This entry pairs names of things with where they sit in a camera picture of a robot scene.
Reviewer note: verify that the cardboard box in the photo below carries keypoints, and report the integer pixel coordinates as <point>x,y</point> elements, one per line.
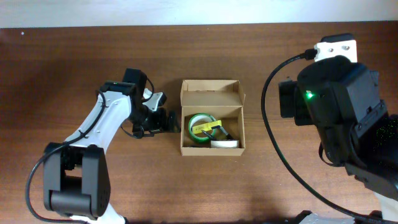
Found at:
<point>223,99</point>

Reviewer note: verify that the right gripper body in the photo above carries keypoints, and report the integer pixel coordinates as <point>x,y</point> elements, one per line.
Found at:
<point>286,99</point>

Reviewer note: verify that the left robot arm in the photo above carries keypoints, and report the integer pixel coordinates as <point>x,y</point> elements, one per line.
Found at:
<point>76,179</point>

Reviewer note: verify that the yellow highlighter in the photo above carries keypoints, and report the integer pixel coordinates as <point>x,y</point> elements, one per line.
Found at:
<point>206,126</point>

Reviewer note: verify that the black marker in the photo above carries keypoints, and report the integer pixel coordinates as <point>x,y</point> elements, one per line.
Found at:
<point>227,134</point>

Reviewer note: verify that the beige tape roll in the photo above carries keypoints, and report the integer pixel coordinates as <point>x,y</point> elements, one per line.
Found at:
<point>224,144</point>

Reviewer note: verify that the green tape roll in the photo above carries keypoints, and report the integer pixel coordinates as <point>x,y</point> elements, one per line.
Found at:
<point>200,123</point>

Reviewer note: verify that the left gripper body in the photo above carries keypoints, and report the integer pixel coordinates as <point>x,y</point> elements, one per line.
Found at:
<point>168,121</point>

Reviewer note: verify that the black pen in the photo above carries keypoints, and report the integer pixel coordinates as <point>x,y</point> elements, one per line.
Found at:
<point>210,136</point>

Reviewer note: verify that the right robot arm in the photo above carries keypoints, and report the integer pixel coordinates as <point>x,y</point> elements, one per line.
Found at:
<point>341,99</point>

